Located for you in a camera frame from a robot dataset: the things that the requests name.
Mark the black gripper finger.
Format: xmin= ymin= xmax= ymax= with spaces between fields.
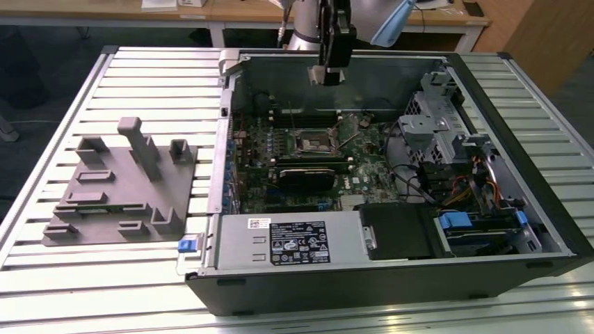
xmin=323 ymin=67 xmax=347 ymax=86

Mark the CPU socket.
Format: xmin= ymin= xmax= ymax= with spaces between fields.
xmin=290 ymin=127 xmax=341 ymax=157

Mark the black RAM slot bank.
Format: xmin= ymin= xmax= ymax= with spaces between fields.
xmin=277 ymin=155 xmax=353 ymax=167
xmin=271 ymin=106 xmax=343 ymax=129

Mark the silver metal drive cage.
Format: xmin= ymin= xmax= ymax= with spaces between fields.
xmin=397 ymin=67 xmax=472 ymax=164

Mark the green motherboard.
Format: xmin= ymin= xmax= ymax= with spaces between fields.
xmin=227 ymin=111 xmax=405 ymax=215

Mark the black graphics card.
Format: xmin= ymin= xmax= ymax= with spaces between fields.
xmin=277 ymin=167 xmax=337 ymax=193

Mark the wooden cabinet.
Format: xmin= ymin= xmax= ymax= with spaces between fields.
xmin=476 ymin=0 xmax=594 ymax=97

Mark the black plastic drive cover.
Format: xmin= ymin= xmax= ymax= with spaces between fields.
xmin=358 ymin=202 xmax=442 ymax=262

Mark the hard disk in blue carrier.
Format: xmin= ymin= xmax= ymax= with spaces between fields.
xmin=434 ymin=210 xmax=521 ymax=257

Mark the wooden desk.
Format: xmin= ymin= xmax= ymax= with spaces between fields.
xmin=0 ymin=0 xmax=493 ymax=53

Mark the grey power supply unit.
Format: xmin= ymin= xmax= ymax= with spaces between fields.
xmin=214 ymin=211 xmax=373 ymax=271

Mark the grey parts rack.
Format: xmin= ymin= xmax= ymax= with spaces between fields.
xmin=40 ymin=116 xmax=199 ymax=247

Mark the blue case latch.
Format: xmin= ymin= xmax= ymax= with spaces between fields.
xmin=178 ymin=234 xmax=199 ymax=253

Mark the green RAM stick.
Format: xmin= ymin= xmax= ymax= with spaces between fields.
xmin=76 ymin=205 xmax=127 ymax=214

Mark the black open PC case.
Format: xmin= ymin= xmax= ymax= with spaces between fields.
xmin=185 ymin=47 xmax=594 ymax=317

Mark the grey case latch handle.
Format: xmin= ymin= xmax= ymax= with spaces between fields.
xmin=217 ymin=48 xmax=242 ymax=76

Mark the grey plastic bracket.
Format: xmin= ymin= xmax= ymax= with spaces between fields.
xmin=450 ymin=134 xmax=501 ymax=164

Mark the black wire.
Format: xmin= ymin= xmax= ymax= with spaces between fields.
xmin=391 ymin=164 xmax=441 ymax=206

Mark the coloured wire bundle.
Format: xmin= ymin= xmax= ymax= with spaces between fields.
xmin=443 ymin=173 xmax=505 ymax=209

